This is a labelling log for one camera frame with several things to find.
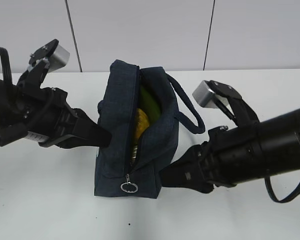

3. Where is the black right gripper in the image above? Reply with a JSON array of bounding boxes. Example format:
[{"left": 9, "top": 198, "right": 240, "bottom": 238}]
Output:
[{"left": 159, "top": 126, "right": 237, "bottom": 194}]

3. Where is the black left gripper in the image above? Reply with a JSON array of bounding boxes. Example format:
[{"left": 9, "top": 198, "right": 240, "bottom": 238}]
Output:
[{"left": 14, "top": 86, "right": 112, "bottom": 149}]

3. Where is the dark blue fabric lunch bag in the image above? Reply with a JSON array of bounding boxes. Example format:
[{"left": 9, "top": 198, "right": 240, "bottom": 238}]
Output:
[{"left": 94, "top": 59, "right": 206, "bottom": 199}]

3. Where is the green lidded glass container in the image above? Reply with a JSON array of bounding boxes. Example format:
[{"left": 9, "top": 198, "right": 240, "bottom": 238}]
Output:
[{"left": 130, "top": 145, "right": 138, "bottom": 165}]

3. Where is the yellow toy pumpkin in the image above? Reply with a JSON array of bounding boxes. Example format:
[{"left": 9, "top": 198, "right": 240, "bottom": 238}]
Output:
[{"left": 134, "top": 108, "right": 150, "bottom": 141}]

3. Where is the green cucumber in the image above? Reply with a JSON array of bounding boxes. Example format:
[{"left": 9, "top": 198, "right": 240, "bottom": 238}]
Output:
[{"left": 138, "top": 85, "right": 162, "bottom": 124}]

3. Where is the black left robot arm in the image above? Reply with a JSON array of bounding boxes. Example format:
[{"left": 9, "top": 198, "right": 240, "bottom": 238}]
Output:
[{"left": 0, "top": 79, "right": 112, "bottom": 149}]

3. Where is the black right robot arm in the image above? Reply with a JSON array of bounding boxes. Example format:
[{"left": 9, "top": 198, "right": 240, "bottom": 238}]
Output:
[{"left": 159, "top": 109, "right": 300, "bottom": 193}]

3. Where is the silver zipper pull ring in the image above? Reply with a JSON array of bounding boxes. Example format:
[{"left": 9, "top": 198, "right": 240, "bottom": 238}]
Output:
[{"left": 120, "top": 173, "right": 139, "bottom": 194}]

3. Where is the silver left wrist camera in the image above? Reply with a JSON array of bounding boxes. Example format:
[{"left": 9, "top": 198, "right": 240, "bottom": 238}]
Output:
[{"left": 27, "top": 38, "right": 71, "bottom": 75}]

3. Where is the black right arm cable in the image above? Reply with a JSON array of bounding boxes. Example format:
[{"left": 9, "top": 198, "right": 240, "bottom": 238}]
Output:
[{"left": 263, "top": 167, "right": 300, "bottom": 204}]

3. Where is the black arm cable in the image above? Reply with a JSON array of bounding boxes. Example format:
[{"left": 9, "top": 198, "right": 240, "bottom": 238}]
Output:
[
  {"left": 263, "top": 167, "right": 300, "bottom": 204},
  {"left": 0, "top": 46, "right": 15, "bottom": 86}
]

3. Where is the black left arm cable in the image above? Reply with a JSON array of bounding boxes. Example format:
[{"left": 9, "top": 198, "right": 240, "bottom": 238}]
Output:
[{"left": 0, "top": 46, "right": 15, "bottom": 86}]

